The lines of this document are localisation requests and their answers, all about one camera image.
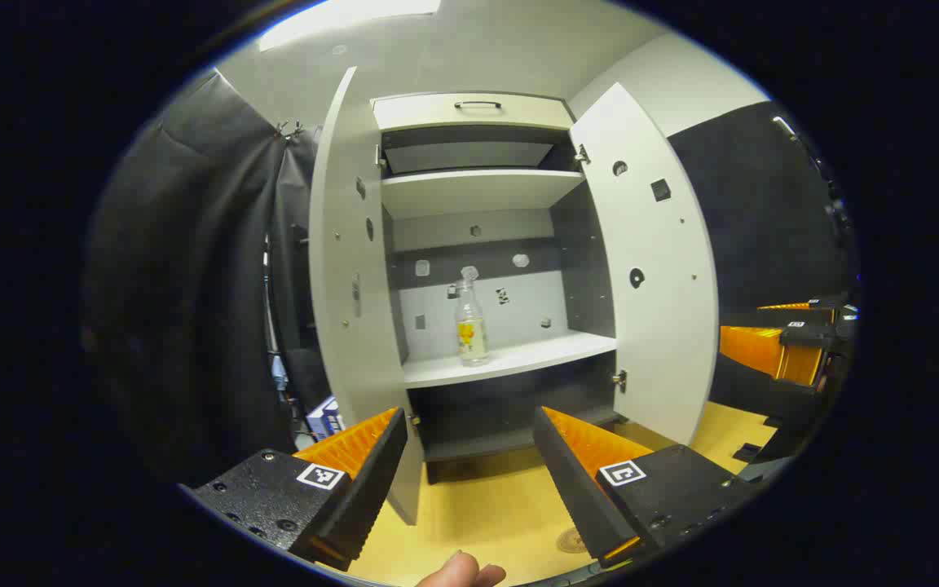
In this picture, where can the clear glass bottle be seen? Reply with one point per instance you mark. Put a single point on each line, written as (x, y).
(472, 334)

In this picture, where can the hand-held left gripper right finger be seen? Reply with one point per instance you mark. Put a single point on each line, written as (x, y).
(579, 497)

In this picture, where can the grey white cabinet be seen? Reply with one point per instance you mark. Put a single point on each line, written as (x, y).
(478, 191)

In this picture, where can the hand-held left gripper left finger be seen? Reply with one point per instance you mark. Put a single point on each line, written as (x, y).
(359, 497)

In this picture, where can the small black block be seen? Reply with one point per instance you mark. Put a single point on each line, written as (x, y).
(748, 452)

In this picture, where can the white cabinet drawer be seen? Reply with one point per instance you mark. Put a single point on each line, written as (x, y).
(421, 114)

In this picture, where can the round brown coaster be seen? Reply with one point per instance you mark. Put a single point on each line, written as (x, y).
(571, 540)

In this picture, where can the white cabinet door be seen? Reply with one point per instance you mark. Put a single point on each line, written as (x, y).
(657, 326)
(347, 244)

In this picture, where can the black backdrop cloth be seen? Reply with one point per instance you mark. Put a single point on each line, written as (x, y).
(192, 244)

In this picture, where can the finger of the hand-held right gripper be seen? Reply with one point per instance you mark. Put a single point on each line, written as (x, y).
(808, 336)
(824, 310)

